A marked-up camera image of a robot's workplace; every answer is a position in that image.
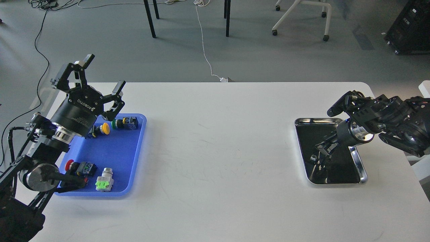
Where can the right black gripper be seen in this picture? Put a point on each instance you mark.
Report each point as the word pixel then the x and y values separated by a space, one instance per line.
pixel 348 134

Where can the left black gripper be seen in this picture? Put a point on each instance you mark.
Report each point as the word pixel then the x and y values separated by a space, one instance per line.
pixel 79 112

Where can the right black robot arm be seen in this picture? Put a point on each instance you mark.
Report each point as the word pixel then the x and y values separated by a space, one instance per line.
pixel 403 124

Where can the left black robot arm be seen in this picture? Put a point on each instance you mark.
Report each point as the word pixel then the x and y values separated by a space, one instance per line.
pixel 29 182

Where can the silver metal tray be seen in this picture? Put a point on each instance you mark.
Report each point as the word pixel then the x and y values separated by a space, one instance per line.
pixel 344 167

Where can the blue plastic tray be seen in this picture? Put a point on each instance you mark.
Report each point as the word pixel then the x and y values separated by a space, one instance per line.
pixel 119 150

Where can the red emergency stop button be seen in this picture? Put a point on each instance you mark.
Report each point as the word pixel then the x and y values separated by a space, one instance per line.
pixel 81 169

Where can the black red push button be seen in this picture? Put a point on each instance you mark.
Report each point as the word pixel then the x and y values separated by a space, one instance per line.
pixel 77 182

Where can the black equipment case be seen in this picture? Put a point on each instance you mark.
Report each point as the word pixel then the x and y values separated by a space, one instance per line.
pixel 410 32

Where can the yellow push button switch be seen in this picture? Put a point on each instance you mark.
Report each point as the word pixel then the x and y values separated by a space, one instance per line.
pixel 98 130

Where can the green push button switch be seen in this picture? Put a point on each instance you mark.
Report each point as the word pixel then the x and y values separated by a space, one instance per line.
pixel 126 123

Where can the silver green switch module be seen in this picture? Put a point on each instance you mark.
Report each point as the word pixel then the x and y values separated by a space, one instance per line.
pixel 105 182

